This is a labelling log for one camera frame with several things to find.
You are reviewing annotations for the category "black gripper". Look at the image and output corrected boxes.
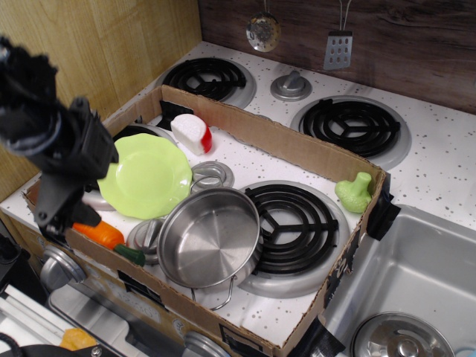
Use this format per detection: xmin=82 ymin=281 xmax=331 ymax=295
xmin=29 ymin=97 xmax=119 ymax=238

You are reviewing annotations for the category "orange toy carrot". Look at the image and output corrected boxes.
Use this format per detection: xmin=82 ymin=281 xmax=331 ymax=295
xmin=73 ymin=221 xmax=146 ymax=267

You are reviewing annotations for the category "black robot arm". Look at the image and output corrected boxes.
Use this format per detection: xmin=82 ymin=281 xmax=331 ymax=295
xmin=1 ymin=37 xmax=119 ymax=242

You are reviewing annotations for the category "light green plastic plate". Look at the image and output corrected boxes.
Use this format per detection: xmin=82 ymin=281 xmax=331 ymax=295
xmin=97 ymin=134 xmax=192 ymax=220

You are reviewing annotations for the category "front left stove burner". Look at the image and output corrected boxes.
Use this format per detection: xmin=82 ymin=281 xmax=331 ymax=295
xmin=83 ymin=123 xmax=177 ymax=211

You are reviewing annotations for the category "stove burner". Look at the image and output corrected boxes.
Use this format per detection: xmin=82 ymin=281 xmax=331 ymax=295
xmin=290 ymin=95 xmax=411 ymax=170
xmin=239 ymin=181 xmax=350 ymax=299
xmin=155 ymin=57 xmax=257 ymax=109
xmin=83 ymin=123 xmax=177 ymax=211

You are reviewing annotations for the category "silver front left oven knob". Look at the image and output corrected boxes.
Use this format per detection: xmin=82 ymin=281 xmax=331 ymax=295
xmin=40 ymin=245 xmax=86 ymax=292

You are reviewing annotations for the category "silver oven knob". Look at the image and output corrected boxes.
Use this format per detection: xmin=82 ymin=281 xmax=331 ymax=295
xmin=181 ymin=331 xmax=230 ymax=357
xmin=40 ymin=245 xmax=86 ymax=292

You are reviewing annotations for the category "silver knob near pot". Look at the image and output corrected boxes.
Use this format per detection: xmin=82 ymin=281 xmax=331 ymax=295
xmin=126 ymin=219 xmax=164 ymax=266

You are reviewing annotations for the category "orange object bottom left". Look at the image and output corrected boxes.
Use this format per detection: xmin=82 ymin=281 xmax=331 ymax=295
xmin=59 ymin=328 xmax=97 ymax=351

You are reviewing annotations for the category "silver knob behind pot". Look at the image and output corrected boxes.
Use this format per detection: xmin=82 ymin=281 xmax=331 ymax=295
xmin=190 ymin=161 xmax=234 ymax=193

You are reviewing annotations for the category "white and red toy cheese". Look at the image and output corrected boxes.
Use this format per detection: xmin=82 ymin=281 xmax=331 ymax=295
xmin=170 ymin=114 xmax=213 ymax=155

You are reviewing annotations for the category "stainless steel pot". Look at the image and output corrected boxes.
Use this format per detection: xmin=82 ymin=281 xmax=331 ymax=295
xmin=157 ymin=186 xmax=263 ymax=310

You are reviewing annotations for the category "brown cardboard fence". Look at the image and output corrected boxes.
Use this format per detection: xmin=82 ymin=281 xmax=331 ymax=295
xmin=22 ymin=84 xmax=402 ymax=357

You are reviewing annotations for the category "silver front centre oven knob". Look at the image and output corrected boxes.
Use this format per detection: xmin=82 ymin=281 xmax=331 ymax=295
xmin=181 ymin=331 xmax=230 ymax=357

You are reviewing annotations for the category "back left stove burner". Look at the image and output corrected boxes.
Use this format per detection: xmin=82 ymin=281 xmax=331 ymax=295
xmin=155 ymin=57 xmax=257 ymax=109

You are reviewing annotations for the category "front right stove burner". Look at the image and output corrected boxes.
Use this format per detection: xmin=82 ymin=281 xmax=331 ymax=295
xmin=239 ymin=181 xmax=350 ymax=299

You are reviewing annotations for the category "silver back stove knob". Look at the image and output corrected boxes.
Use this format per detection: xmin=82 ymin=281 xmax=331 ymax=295
xmin=270 ymin=70 xmax=312 ymax=102

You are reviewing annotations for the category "hanging metal slotted spoon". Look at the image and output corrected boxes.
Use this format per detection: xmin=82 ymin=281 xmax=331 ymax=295
xmin=245 ymin=0 xmax=281 ymax=53

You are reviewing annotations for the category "green toy broccoli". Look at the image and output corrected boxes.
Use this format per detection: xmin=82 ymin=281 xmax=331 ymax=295
xmin=335 ymin=172 xmax=372 ymax=213

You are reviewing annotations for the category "back right stove burner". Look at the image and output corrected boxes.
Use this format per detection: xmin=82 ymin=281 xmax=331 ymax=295
xmin=290 ymin=95 xmax=411 ymax=170

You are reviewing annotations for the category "hanging metal spatula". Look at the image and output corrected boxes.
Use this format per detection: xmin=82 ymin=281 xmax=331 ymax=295
xmin=323 ymin=1 xmax=353 ymax=71

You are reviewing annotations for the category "steel pot lid in sink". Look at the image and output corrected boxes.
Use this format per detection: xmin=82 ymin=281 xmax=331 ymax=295
xmin=350 ymin=312 xmax=454 ymax=357

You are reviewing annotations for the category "silver sink basin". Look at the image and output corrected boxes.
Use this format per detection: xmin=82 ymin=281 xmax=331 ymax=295
xmin=324 ymin=205 xmax=475 ymax=356

